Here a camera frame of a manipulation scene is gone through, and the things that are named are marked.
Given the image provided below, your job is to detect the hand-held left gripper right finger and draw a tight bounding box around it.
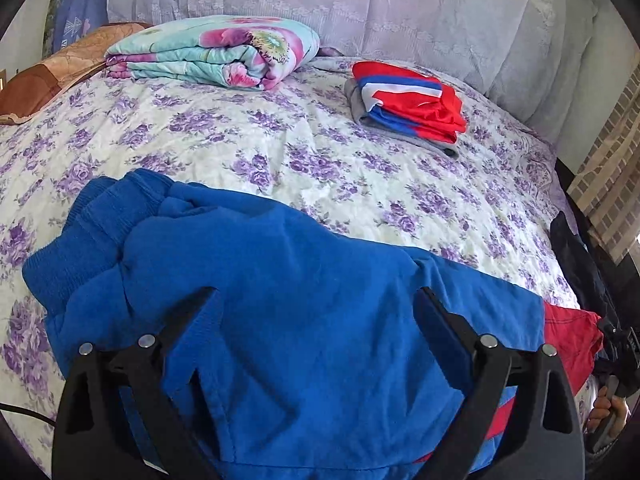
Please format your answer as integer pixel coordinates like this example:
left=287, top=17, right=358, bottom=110
left=414, top=287, right=585, bottom=480

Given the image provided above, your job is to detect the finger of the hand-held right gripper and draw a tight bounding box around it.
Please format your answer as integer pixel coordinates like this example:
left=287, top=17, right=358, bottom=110
left=597, top=317, right=625, bottom=350

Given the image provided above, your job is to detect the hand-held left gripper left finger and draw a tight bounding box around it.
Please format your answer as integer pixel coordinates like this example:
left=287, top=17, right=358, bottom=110
left=50, top=287, right=224, bottom=480

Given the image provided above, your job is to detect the blue and red sweater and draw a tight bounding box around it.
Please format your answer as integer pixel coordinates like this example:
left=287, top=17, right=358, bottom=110
left=22, top=169, right=603, bottom=480

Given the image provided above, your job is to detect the person's right hand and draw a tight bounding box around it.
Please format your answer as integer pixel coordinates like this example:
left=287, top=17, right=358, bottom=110
left=588, top=394, right=631, bottom=434

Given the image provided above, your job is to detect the dark cloth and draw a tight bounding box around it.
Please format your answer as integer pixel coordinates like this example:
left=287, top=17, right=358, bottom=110
left=550, top=211, right=621, bottom=321

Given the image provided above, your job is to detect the brick patterned curtain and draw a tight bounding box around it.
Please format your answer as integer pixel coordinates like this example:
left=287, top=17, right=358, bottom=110
left=567, top=75, right=640, bottom=266

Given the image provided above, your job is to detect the purple floral bedspread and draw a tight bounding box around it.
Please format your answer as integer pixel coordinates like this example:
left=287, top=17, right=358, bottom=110
left=0, top=55, right=601, bottom=476

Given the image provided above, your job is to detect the folded red white blue garment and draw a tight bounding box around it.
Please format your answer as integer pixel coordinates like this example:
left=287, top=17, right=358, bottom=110
left=351, top=61, right=468, bottom=145

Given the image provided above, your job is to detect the folded grey garment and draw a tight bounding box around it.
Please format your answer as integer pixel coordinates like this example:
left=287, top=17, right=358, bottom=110
left=344, top=80, right=460, bottom=158

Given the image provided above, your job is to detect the folded teal floral blanket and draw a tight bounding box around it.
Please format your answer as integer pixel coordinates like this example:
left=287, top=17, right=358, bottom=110
left=105, top=15, right=321, bottom=92

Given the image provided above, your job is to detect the brown pillow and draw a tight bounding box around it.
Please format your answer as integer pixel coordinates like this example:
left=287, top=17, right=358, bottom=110
left=0, top=22, right=151, bottom=126

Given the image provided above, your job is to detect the green patterned board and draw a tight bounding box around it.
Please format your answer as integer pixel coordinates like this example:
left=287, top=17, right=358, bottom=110
left=42, top=0, right=68, bottom=56

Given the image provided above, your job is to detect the blue patterned hanging cloth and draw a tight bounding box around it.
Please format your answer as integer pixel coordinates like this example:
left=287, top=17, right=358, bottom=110
left=52, top=0, right=111, bottom=53

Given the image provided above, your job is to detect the black cable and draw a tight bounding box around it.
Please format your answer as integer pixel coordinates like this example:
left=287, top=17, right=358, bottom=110
left=0, top=402, right=58, bottom=426

